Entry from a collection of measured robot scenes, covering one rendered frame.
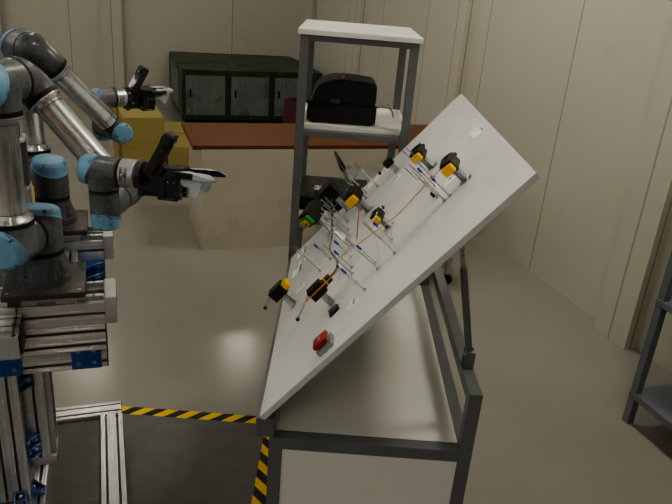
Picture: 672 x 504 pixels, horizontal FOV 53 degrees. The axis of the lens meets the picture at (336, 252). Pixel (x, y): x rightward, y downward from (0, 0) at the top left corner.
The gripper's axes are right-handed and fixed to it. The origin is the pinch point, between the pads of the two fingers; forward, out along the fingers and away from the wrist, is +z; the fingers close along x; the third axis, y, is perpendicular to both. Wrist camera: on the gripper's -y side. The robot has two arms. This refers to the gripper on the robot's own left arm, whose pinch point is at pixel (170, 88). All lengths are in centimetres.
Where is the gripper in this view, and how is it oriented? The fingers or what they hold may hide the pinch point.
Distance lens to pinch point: 287.8
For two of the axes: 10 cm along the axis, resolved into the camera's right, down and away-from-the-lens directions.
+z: 7.2, -2.1, 6.6
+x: 6.7, 4.5, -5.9
